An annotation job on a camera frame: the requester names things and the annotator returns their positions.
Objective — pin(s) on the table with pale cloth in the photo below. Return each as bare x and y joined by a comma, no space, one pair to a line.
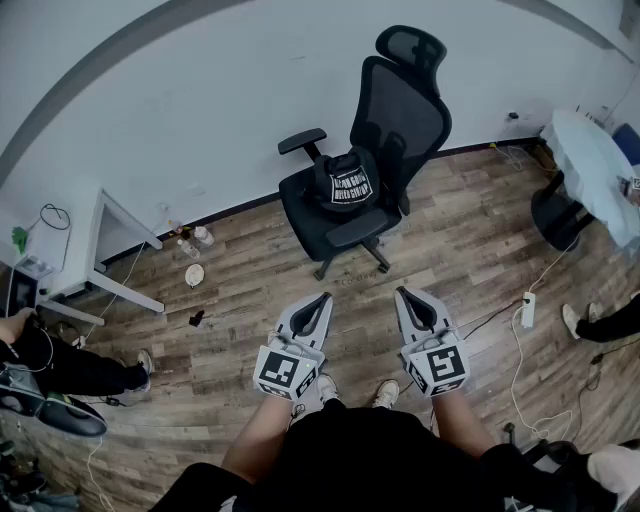
595,165

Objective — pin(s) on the person's black clothing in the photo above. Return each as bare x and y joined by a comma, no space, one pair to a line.
365,460

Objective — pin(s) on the person's right white shoe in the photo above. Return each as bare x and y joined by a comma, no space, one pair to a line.
386,394

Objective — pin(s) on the person's right forearm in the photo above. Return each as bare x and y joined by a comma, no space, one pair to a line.
460,425

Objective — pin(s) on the person's left forearm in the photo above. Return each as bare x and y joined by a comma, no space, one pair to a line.
260,440

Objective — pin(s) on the person's white shoe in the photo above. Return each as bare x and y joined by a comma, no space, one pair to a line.
386,394
326,390

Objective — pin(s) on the black round pedestal base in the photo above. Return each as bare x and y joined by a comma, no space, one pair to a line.
555,220

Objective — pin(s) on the black mesh office chair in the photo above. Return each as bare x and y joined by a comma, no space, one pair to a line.
400,115

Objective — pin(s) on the person's left white shoe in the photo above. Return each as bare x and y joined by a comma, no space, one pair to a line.
326,390

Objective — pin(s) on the white desk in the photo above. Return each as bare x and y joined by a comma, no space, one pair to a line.
115,220

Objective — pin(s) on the small clear plastic bottle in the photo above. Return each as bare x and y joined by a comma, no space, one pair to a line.
189,249

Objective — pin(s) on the green desk item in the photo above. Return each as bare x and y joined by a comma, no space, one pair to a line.
20,239

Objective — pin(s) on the dark blue object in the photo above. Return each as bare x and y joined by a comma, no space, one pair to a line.
629,142

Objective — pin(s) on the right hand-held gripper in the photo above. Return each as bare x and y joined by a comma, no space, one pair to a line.
442,367

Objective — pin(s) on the small orange-capped bottle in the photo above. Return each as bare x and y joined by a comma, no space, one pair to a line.
179,229

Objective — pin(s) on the black wall plug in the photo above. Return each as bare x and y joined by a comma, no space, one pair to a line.
513,116

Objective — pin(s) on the small black floor object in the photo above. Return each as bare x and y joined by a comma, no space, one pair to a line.
196,318

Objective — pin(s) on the grey desktop device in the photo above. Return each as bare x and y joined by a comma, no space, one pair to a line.
30,272

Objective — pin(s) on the white power strip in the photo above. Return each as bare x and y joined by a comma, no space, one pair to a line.
528,310

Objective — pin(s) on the black printed garment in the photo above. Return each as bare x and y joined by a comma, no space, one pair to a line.
350,180

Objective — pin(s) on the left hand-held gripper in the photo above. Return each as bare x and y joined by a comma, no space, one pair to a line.
280,370

